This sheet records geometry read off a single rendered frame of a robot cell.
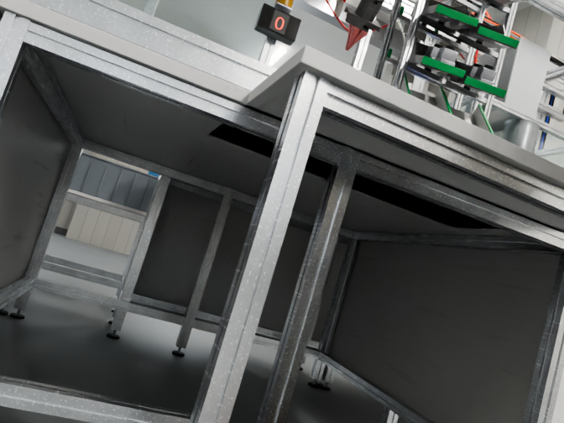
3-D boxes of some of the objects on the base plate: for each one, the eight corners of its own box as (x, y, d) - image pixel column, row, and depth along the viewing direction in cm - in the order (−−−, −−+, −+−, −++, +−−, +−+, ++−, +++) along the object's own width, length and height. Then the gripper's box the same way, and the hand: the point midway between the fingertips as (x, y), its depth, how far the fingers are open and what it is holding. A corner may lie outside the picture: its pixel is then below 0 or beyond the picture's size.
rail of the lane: (403, 164, 123) (414, 123, 124) (29, 15, 98) (48, -34, 99) (391, 166, 128) (402, 127, 130) (33, 25, 103) (51, -21, 105)
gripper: (359, -8, 128) (331, 46, 137) (393, 8, 131) (363, 61, 139) (356, -14, 134) (329, 39, 142) (388, 2, 136) (359, 53, 145)
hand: (347, 47), depth 140 cm, fingers closed
